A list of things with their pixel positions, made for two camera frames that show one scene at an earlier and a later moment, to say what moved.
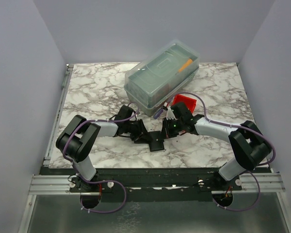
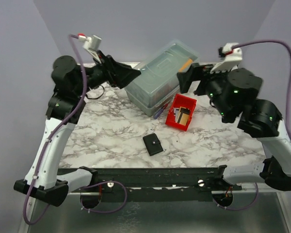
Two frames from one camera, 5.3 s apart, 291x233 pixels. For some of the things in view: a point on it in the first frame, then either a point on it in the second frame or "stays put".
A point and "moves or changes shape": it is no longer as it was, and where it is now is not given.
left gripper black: (140, 137) -> (119, 74)
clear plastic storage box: (150, 83) stays put
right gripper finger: (165, 130) -> (185, 78)
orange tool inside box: (188, 62) stays put
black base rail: (153, 184) stays put
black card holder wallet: (156, 142) moves or changes shape
